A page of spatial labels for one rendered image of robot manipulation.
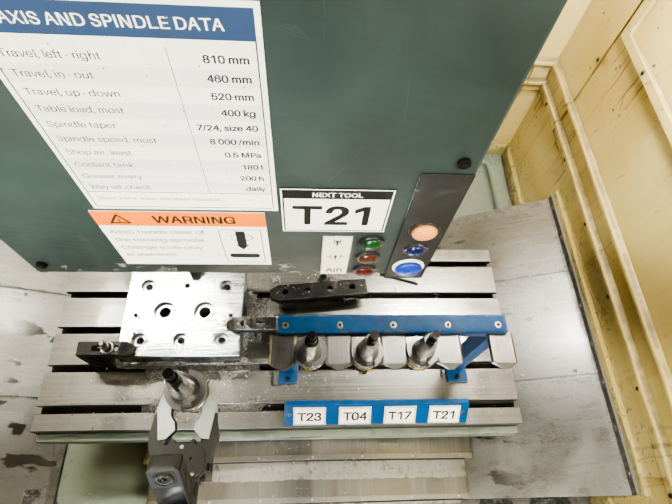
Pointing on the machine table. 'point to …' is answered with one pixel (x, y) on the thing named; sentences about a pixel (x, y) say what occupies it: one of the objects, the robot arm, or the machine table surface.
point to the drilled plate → (197, 345)
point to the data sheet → (147, 98)
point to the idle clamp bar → (347, 289)
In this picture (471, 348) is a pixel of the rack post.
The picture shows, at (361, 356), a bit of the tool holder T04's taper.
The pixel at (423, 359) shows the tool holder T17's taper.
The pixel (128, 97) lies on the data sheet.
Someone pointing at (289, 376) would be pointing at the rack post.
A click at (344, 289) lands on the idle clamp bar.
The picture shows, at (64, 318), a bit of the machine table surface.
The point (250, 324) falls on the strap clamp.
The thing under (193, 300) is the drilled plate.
